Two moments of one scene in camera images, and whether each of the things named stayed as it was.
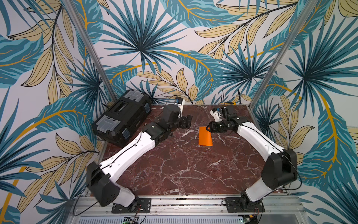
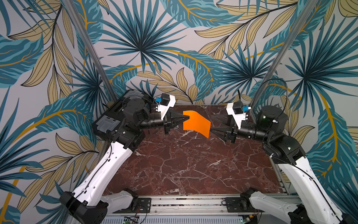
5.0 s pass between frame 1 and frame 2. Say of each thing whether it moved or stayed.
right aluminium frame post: stayed
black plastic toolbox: stayed
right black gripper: moved
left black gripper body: moved
